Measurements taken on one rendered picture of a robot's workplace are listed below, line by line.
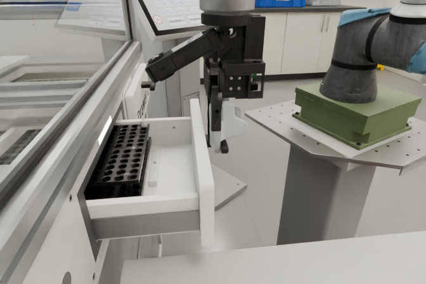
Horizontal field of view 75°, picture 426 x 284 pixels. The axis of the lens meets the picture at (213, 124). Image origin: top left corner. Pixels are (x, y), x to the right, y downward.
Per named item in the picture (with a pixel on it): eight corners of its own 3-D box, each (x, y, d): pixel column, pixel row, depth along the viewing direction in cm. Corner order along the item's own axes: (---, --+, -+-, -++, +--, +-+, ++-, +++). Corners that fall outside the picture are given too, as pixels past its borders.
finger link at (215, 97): (222, 134, 41) (222, 73, 38) (212, 135, 41) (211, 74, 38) (218, 123, 45) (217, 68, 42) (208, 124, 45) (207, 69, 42)
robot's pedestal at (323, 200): (303, 244, 138) (332, 99, 104) (357, 296, 114) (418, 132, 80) (253, 271, 124) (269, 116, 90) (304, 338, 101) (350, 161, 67)
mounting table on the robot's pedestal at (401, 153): (329, 115, 119) (334, 89, 114) (449, 168, 84) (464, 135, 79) (241, 141, 99) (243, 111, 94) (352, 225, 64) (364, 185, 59)
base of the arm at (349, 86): (344, 82, 90) (351, 51, 85) (388, 97, 78) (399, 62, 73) (308, 89, 84) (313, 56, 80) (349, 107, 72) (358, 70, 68)
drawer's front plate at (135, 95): (149, 96, 90) (146, 62, 86) (139, 141, 65) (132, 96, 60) (144, 96, 90) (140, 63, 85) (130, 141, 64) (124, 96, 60)
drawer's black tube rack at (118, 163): (153, 151, 57) (149, 123, 54) (143, 215, 41) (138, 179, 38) (37, 158, 55) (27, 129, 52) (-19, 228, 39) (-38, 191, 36)
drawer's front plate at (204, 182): (199, 142, 64) (198, 97, 59) (213, 249, 38) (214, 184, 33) (191, 142, 64) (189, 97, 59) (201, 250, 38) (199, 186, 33)
